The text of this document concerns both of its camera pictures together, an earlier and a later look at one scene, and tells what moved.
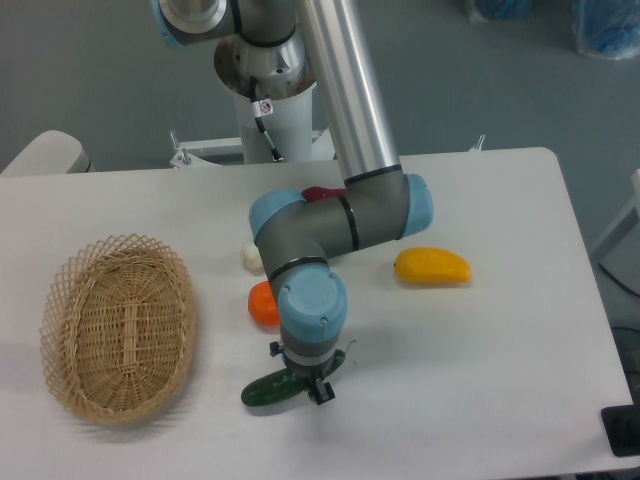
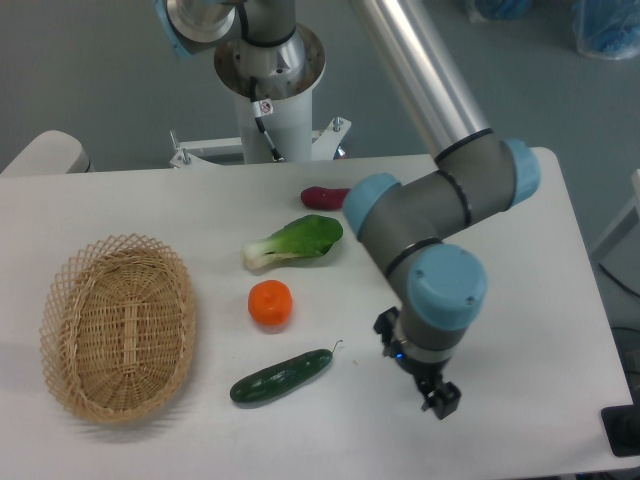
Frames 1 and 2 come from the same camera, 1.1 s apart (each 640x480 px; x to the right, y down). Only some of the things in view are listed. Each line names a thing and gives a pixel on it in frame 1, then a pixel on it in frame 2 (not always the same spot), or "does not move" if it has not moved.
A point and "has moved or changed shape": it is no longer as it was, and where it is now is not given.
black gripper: (323, 391) to (438, 395)
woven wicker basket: (118, 328) does not move
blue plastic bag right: (607, 28) does not move
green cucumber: (278, 386) has moved or changed shape
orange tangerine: (262, 304) does not move
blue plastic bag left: (483, 11) does not move
